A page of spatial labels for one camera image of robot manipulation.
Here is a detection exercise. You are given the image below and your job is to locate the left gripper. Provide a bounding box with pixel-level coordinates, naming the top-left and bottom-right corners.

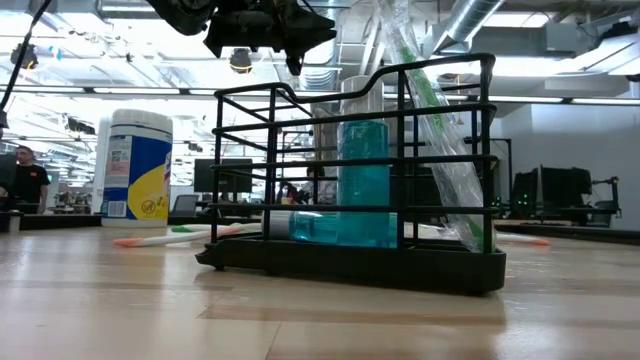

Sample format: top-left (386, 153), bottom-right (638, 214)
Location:
top-left (203, 0), bottom-right (338, 77)

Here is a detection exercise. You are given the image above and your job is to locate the teal mouthwash bottle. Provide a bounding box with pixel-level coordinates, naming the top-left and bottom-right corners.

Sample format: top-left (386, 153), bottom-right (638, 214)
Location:
top-left (337, 74), bottom-right (392, 249)
top-left (261, 209), bottom-right (342, 245)

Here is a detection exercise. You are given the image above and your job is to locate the green white toothbrush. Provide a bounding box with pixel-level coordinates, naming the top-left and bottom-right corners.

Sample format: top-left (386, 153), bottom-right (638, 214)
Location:
top-left (169, 223), bottom-right (241, 235)

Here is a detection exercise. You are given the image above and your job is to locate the orange white toothbrush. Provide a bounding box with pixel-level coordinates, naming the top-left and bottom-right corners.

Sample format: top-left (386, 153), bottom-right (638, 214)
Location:
top-left (492, 231), bottom-right (552, 248)
top-left (111, 224), bottom-right (262, 249)

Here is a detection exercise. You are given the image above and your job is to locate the plastic green toothbrush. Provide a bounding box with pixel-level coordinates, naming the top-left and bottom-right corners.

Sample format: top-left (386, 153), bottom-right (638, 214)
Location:
top-left (375, 0), bottom-right (497, 254)

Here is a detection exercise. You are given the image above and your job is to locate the black wire caddy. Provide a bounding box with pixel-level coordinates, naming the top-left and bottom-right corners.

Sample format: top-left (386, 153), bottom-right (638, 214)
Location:
top-left (194, 52), bottom-right (508, 295)

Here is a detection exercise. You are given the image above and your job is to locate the black computer monitor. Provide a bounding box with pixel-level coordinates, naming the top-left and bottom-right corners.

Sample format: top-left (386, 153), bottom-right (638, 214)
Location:
top-left (193, 158), bottom-right (254, 195)

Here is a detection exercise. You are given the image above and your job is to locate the person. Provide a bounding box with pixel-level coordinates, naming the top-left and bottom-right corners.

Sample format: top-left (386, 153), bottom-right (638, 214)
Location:
top-left (10, 144), bottom-right (52, 216)
top-left (298, 166), bottom-right (339, 206)

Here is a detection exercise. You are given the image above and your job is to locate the white yellow blue wipes canister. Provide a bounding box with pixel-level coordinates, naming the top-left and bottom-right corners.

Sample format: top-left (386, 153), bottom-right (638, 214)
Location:
top-left (101, 108), bottom-right (174, 229)

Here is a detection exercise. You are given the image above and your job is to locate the grey office chair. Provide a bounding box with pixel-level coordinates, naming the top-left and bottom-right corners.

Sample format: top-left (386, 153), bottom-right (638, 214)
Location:
top-left (169, 193), bottom-right (201, 218)

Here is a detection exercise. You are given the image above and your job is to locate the black robot workstation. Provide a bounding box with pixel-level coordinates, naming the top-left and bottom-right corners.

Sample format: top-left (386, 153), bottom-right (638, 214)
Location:
top-left (509, 165), bottom-right (624, 226)

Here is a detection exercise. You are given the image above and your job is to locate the silver ventilation duct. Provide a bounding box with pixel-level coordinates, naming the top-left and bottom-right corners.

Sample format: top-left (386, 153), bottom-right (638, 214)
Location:
top-left (433, 0), bottom-right (507, 55)

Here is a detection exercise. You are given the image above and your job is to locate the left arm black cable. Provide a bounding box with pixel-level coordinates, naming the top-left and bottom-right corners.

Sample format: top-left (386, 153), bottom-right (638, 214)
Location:
top-left (0, 0), bottom-right (54, 129)

